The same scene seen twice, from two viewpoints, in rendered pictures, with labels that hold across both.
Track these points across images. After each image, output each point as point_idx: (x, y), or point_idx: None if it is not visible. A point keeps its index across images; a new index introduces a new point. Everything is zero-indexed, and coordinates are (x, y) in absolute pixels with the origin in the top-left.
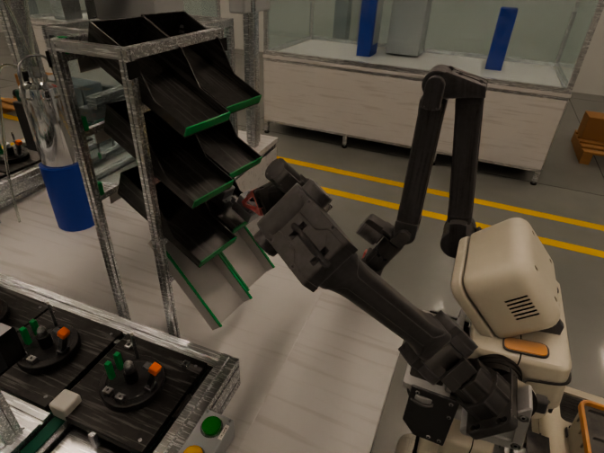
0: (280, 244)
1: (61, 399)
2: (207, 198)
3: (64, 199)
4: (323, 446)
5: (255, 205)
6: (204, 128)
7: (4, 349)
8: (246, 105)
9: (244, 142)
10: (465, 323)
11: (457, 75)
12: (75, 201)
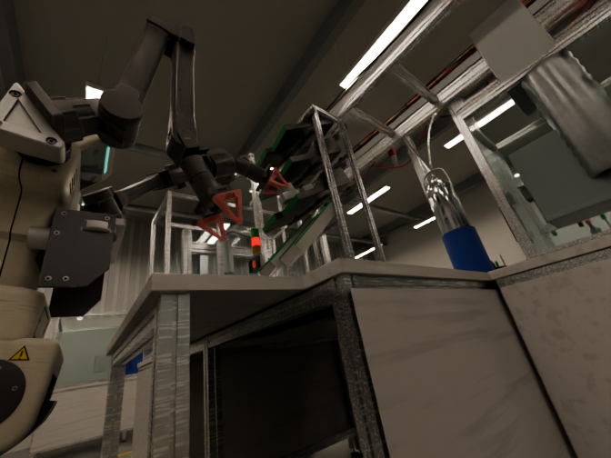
0: (168, 184)
1: None
2: (262, 194)
3: (450, 259)
4: None
5: (279, 190)
6: (260, 163)
7: (256, 260)
8: (280, 137)
9: (302, 154)
10: (61, 212)
11: (167, 44)
12: (454, 261)
